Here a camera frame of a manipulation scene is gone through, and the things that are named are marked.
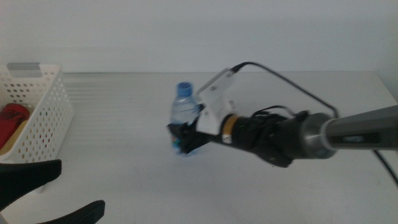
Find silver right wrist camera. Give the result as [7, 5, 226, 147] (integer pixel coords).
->
[194, 67, 237, 98]

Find white perforated plastic basket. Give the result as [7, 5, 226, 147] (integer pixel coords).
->
[0, 63, 75, 194]

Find clear water bottle blue cap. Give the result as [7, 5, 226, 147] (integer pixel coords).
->
[169, 81, 201, 157]

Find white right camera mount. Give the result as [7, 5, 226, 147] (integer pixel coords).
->
[195, 90, 237, 136]

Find red soda can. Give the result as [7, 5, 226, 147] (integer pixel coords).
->
[0, 103, 31, 150]

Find yellow tea bottle white cap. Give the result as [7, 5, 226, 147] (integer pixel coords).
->
[0, 119, 30, 156]

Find black right camera cable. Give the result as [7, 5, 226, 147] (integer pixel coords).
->
[229, 61, 398, 187]

